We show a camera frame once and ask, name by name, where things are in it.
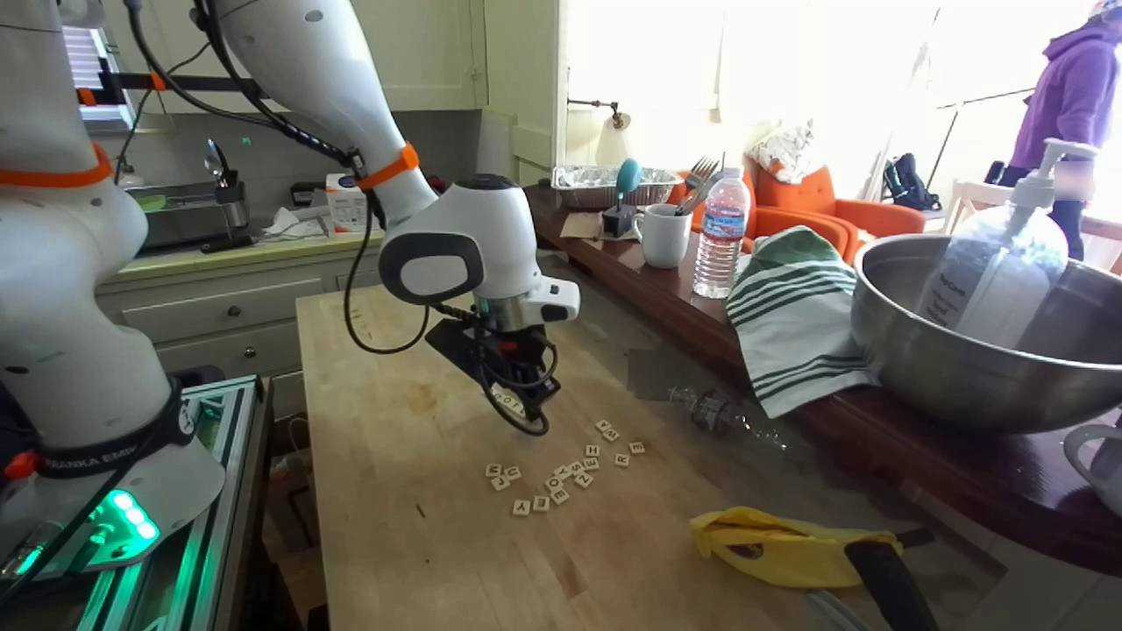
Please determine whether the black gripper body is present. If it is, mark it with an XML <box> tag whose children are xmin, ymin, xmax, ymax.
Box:
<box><xmin>480</xmin><ymin>327</ymin><xmax>560</xmax><ymax>380</ymax></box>

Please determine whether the brown paper sheet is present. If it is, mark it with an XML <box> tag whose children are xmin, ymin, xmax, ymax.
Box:
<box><xmin>554</xmin><ymin>205</ymin><xmax>614</xmax><ymax>247</ymax></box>

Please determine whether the black block base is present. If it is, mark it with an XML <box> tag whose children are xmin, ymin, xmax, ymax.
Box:
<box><xmin>598</xmin><ymin>197</ymin><xmax>642</xmax><ymax>246</ymax></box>

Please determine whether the clear plastic wrap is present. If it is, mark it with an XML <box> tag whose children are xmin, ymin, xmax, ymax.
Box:
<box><xmin>664</xmin><ymin>378</ymin><xmax>803</xmax><ymax>455</ymax></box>

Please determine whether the white mug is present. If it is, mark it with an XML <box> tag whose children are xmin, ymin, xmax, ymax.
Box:
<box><xmin>636</xmin><ymin>200</ymin><xmax>697</xmax><ymax>272</ymax></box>

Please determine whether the teal round scoop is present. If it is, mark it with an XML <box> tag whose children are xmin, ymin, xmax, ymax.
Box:
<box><xmin>610</xmin><ymin>154</ymin><xmax>648</xmax><ymax>205</ymax></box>

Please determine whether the clear plastic water bottle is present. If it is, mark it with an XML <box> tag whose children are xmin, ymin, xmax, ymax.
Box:
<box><xmin>688</xmin><ymin>161</ymin><xmax>759</xmax><ymax>306</ymax></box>

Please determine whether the white desk lamp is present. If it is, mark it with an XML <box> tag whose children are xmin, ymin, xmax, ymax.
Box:
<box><xmin>569</xmin><ymin>93</ymin><xmax>642</xmax><ymax>177</ymax></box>

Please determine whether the small white box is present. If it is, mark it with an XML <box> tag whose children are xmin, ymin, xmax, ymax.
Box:
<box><xmin>319</xmin><ymin>167</ymin><xmax>380</xmax><ymax>234</ymax></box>

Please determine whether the metal fork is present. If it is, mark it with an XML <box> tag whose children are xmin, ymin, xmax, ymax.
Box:
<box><xmin>679</xmin><ymin>151</ymin><xmax>729</xmax><ymax>213</ymax></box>

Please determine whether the green striped white towel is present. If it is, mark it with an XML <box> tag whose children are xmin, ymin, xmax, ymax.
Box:
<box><xmin>724</xmin><ymin>220</ymin><xmax>885</xmax><ymax>422</ymax></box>

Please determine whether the yellow cloth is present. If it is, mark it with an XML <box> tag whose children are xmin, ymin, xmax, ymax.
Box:
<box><xmin>684</xmin><ymin>501</ymin><xmax>930</xmax><ymax>594</ymax></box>

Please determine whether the white drawer cabinet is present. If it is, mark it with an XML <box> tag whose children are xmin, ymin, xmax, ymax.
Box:
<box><xmin>94</xmin><ymin>223</ymin><xmax>392</xmax><ymax>392</ymax></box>

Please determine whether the white patterned pillow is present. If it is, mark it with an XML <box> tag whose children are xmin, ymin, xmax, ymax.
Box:
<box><xmin>748</xmin><ymin>115</ymin><xmax>829</xmax><ymax>186</ymax></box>

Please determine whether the orange armchair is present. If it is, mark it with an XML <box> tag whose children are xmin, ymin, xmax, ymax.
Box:
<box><xmin>664</xmin><ymin>154</ymin><xmax>933</xmax><ymax>266</ymax></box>

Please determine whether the black appliance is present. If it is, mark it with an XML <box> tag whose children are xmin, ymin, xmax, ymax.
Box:
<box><xmin>124</xmin><ymin>137</ymin><xmax>260</xmax><ymax>254</ymax></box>

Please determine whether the dark wooden table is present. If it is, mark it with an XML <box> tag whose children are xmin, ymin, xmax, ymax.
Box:
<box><xmin>525</xmin><ymin>170</ymin><xmax>1122</xmax><ymax>580</ymax></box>

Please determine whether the black bag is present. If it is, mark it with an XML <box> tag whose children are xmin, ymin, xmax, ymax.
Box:
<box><xmin>881</xmin><ymin>151</ymin><xmax>942</xmax><ymax>213</ymax></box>

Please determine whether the steel mixing bowl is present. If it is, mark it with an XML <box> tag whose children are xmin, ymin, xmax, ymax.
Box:
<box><xmin>847</xmin><ymin>232</ymin><xmax>1122</xmax><ymax>439</ymax></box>

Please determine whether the spray bottle in bowl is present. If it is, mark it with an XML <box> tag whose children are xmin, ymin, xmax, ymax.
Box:
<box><xmin>912</xmin><ymin>131</ymin><xmax>1107</xmax><ymax>353</ymax></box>

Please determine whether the white cup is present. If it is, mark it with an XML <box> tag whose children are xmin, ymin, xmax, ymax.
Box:
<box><xmin>1058</xmin><ymin>418</ymin><xmax>1122</xmax><ymax>517</ymax></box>

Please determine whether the person in purple hoodie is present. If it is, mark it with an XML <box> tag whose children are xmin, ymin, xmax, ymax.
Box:
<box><xmin>1008</xmin><ymin>0</ymin><xmax>1122</xmax><ymax>266</ymax></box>

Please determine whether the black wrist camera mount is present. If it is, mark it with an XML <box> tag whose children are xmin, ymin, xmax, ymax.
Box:
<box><xmin>421</xmin><ymin>314</ymin><xmax>489</xmax><ymax>380</ymax></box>

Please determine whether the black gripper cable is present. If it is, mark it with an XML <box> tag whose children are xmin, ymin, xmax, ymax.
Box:
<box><xmin>336</xmin><ymin>186</ymin><xmax>569</xmax><ymax>442</ymax></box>

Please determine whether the orange cable strap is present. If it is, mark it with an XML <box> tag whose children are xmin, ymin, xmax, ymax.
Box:
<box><xmin>354</xmin><ymin>141</ymin><xmax>426</xmax><ymax>191</ymax></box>
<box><xmin>0</xmin><ymin>142</ymin><xmax>119</xmax><ymax>197</ymax></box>

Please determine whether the white wall cabinet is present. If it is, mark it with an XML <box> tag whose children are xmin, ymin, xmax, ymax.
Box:
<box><xmin>348</xmin><ymin>0</ymin><xmax>491</xmax><ymax>115</ymax></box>

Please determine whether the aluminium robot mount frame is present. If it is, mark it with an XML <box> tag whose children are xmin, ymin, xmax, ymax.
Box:
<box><xmin>0</xmin><ymin>369</ymin><xmax>282</xmax><ymax>631</ymax></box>

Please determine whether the black tool handle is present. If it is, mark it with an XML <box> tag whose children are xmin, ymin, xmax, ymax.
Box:
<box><xmin>842</xmin><ymin>533</ymin><xmax>947</xmax><ymax>631</ymax></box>

